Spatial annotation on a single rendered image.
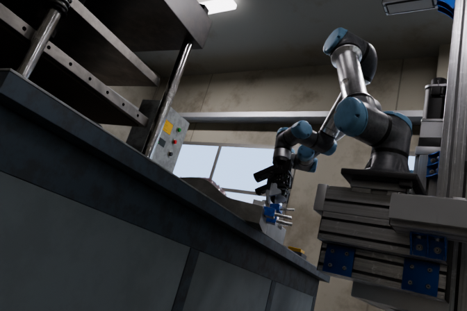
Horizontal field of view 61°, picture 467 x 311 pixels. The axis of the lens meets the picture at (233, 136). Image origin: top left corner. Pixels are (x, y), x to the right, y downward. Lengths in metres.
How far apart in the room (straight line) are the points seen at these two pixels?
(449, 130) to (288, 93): 3.21
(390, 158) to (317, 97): 3.12
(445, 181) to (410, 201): 0.36
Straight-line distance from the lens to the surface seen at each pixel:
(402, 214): 1.14
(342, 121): 1.32
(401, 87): 4.21
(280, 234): 1.73
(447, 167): 1.51
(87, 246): 0.84
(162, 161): 2.37
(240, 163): 4.44
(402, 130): 1.39
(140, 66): 2.16
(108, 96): 1.95
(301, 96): 4.51
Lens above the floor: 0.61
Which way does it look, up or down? 20 degrees up
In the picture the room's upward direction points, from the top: 16 degrees clockwise
